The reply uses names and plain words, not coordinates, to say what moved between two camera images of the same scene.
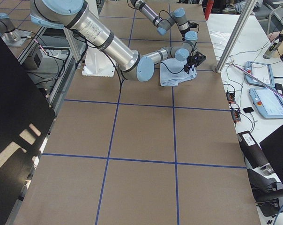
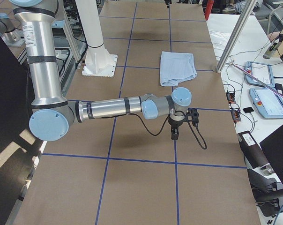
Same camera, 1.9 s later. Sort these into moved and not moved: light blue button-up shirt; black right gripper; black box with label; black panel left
Moved: black right gripper
Not moved: black panel left; light blue button-up shirt; black box with label
